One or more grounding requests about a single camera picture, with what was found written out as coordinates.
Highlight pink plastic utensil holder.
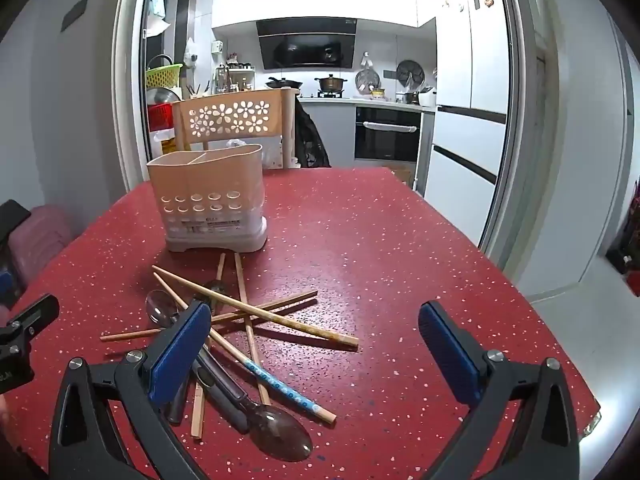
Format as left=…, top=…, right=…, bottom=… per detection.
left=146, top=143, right=269, bottom=254

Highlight clear plastic spoon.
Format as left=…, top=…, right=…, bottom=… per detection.
left=145, top=289, right=181, bottom=330

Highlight black object on chair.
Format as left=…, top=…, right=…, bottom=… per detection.
left=0, top=199, right=32, bottom=242

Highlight beige flower-cutout storage rack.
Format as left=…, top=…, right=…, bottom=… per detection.
left=171, top=87, right=301, bottom=169

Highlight metal basin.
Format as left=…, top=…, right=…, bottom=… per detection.
left=147, top=85, right=182, bottom=106

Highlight white refrigerator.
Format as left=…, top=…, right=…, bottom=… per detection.
left=424, top=0, right=517, bottom=242

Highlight round metal steamer rack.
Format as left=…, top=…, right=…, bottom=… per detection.
left=354, top=68, right=381, bottom=96
left=396, top=59, right=426, bottom=89

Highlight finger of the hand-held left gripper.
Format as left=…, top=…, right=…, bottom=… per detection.
left=7, top=293, right=61, bottom=333

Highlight wooden chopstick with blue pattern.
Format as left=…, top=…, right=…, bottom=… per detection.
left=153, top=274, right=337, bottom=424

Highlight dark wall switch panel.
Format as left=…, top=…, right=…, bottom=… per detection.
left=60, top=0, right=90, bottom=34

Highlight blue and white bags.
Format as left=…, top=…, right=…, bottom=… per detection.
left=149, top=0, right=169, bottom=34

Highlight red plastic basket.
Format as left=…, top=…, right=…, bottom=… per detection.
left=147, top=103, right=177, bottom=131

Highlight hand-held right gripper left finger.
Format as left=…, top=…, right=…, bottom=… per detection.
left=48, top=298, right=213, bottom=480

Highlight black plastic bag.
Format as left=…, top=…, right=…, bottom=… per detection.
left=294, top=97, right=332, bottom=169

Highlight black range hood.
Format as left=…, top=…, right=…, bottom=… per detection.
left=256, top=17, right=359, bottom=71

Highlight black built-in oven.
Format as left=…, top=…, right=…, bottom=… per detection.
left=353, top=105, right=423, bottom=164

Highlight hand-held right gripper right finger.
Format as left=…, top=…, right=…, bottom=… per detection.
left=418, top=301, right=581, bottom=480

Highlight green plastic basket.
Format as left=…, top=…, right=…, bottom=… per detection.
left=145, top=63, right=184, bottom=90

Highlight white plastic bags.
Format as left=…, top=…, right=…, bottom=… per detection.
left=227, top=138, right=282, bottom=169

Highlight pink chair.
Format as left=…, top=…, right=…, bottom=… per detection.
left=0, top=204, right=77, bottom=307

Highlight brown cooking pot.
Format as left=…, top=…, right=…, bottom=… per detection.
left=314, top=73, right=346, bottom=93

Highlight metal spice rack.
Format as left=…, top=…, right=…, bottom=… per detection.
left=214, top=62, right=259, bottom=95

